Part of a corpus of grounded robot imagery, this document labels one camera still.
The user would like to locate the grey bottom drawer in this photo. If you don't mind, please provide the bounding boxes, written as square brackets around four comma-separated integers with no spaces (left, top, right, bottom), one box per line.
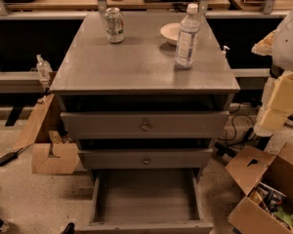
[76,169,213,234]

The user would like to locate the grey drawer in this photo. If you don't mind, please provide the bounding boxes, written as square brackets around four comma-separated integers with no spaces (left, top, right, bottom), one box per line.
[78,148,212,170]
[76,169,213,234]
[61,111,229,139]

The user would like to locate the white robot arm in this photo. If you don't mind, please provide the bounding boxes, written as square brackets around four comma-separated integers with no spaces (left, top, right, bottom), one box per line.
[252,9,293,137]

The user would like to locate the grey middle drawer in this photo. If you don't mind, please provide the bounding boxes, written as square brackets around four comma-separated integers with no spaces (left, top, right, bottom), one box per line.
[78,148,212,170]

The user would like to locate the grey wooden drawer cabinet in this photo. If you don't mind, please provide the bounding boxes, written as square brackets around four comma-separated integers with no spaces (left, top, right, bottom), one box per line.
[49,11,241,187]

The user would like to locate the grey top drawer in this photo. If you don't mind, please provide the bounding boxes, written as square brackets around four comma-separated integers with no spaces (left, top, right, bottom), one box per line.
[61,111,229,139]

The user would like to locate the white pump dispenser right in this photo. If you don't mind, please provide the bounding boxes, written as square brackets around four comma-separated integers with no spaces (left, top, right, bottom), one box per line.
[222,45,230,59]

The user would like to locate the open cardboard box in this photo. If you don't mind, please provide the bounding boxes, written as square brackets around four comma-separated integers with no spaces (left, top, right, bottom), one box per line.
[226,142,293,234]

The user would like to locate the magazines in box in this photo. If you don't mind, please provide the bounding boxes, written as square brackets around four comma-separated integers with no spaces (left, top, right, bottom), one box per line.
[249,182,293,233]

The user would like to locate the clear plastic water bottle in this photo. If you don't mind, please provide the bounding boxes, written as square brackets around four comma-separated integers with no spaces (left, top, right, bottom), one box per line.
[175,3,200,69]

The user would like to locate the white ceramic bowl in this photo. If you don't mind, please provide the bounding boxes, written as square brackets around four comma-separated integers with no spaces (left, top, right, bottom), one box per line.
[160,22,179,46]

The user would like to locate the silver green soda can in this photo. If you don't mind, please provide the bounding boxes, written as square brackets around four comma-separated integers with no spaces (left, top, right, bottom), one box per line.
[105,7,124,43]

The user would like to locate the small cardboard box left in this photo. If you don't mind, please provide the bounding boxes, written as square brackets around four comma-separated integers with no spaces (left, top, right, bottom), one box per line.
[31,143,79,175]

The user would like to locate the clear pump bottle left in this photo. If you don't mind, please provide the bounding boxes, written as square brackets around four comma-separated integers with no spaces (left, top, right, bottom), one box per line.
[36,55,53,80]

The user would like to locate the black power adapter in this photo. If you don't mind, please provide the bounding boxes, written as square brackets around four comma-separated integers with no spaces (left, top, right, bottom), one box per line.
[0,152,18,167]

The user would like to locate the black floor cables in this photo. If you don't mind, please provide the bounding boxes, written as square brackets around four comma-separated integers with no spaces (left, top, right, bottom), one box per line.
[214,102,262,158]

